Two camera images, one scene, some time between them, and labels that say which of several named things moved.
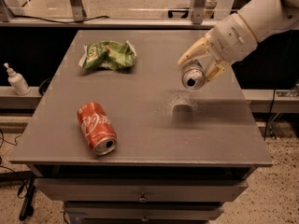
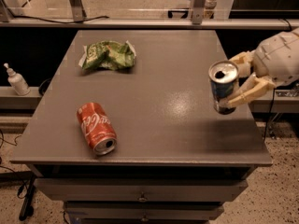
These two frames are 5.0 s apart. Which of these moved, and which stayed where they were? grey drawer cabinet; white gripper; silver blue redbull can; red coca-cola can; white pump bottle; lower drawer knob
Moved: silver blue redbull can; white gripper
Stayed: lower drawer knob; red coca-cola can; white pump bottle; grey drawer cabinet
